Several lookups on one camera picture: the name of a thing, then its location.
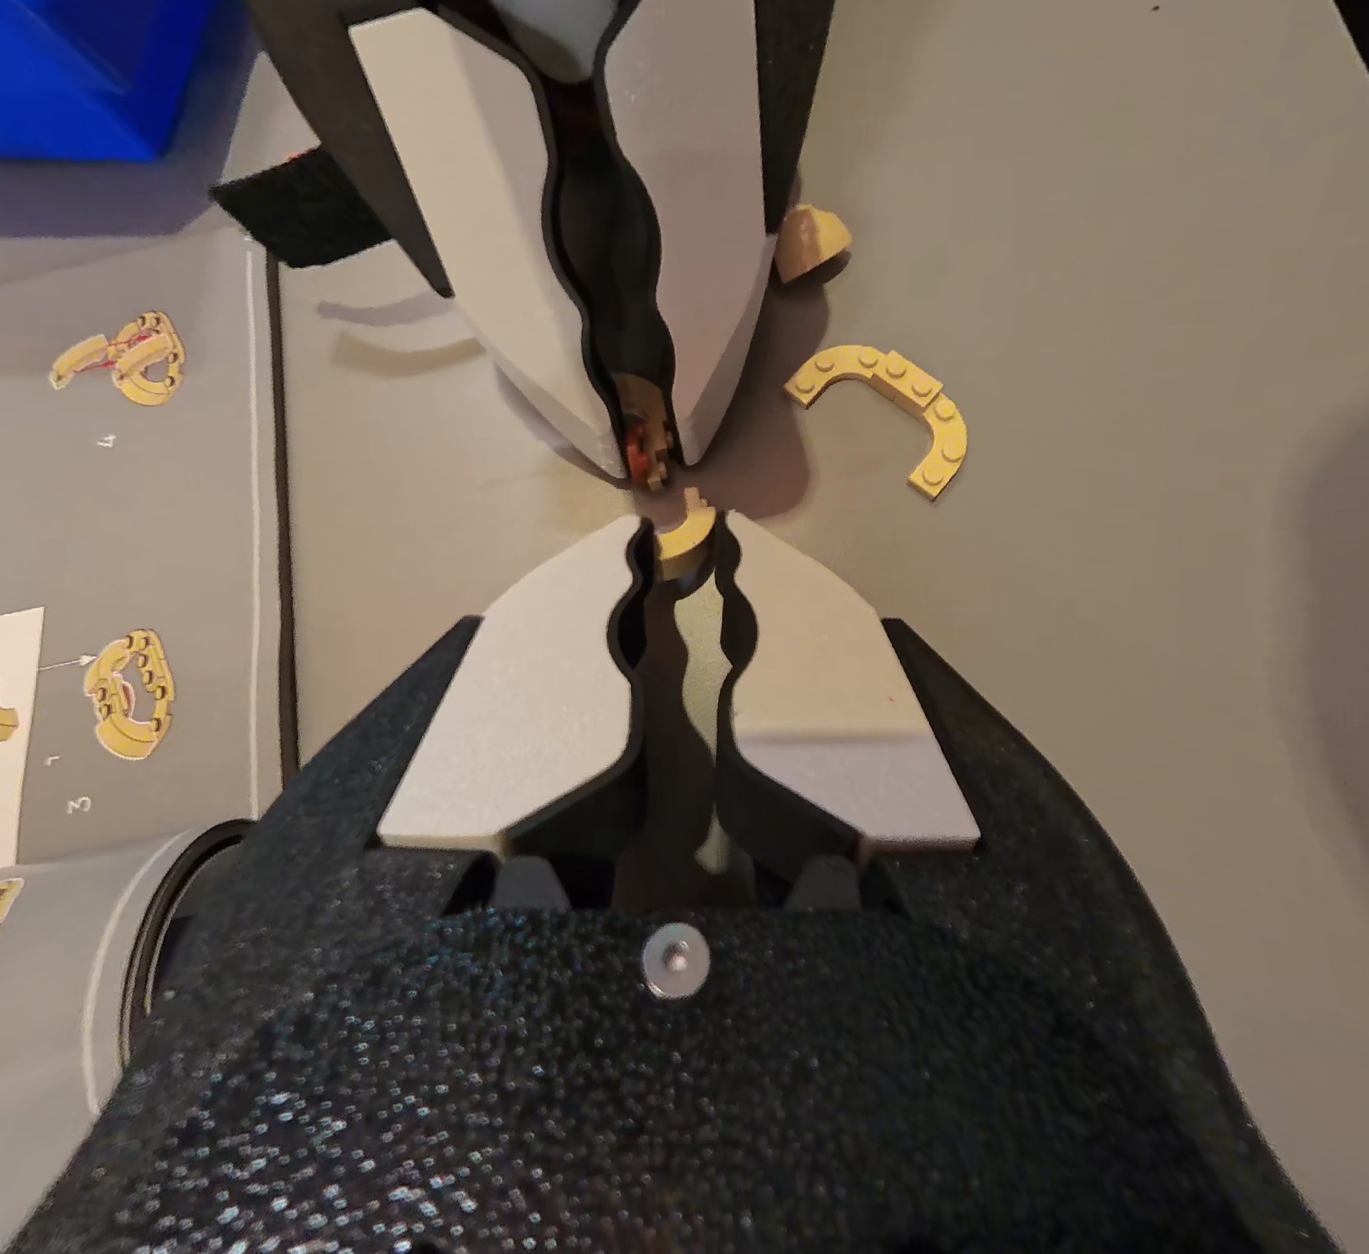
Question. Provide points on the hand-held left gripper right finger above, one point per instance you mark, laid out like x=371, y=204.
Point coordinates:
x=855, y=731

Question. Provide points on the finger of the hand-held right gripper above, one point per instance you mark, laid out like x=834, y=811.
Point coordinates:
x=706, y=143
x=470, y=164

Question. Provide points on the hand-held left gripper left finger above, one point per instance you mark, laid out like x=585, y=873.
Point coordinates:
x=513, y=731

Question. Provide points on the blue plastic bin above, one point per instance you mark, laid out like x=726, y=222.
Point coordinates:
x=86, y=15

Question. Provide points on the large tan arch brick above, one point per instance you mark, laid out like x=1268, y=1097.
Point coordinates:
x=867, y=370
x=688, y=534

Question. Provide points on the brown round toy brick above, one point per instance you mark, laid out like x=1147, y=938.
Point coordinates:
x=645, y=450

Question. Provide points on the tan quarter-round brick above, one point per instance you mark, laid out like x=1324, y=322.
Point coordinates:
x=812, y=245

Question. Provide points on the grey instruction booklet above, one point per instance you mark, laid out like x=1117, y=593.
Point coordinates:
x=192, y=528

